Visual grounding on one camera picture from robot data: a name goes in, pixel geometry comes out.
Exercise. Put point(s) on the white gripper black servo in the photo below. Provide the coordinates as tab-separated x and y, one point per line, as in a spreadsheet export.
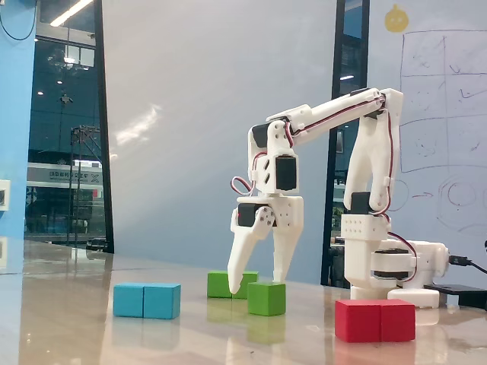
290	216

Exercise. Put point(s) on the small green wooden cube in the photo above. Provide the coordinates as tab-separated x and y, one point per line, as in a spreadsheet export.
266	300

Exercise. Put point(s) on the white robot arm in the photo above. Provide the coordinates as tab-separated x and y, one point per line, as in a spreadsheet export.
369	159

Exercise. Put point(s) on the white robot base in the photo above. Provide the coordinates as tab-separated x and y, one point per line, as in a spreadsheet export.
430	254

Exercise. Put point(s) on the long green wooden block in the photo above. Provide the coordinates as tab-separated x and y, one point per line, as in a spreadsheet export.
217	284

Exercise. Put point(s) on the long blue wooden block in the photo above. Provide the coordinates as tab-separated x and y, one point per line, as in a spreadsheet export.
146	301

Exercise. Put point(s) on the long red wooden block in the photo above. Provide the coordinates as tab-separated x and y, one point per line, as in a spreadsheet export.
374	321

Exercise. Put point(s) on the flat black box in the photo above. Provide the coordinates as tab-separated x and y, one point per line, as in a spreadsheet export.
456	291

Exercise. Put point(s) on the whiteboard with marker drawings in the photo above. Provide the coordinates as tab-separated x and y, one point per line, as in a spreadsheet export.
441	114

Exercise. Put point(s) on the yellow round sticker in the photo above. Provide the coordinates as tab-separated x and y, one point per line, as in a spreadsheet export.
396	19

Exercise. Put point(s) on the black window frame post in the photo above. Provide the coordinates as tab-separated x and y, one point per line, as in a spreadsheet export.
103	133

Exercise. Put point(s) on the white wall socket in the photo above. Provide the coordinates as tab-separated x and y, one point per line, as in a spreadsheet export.
4	194

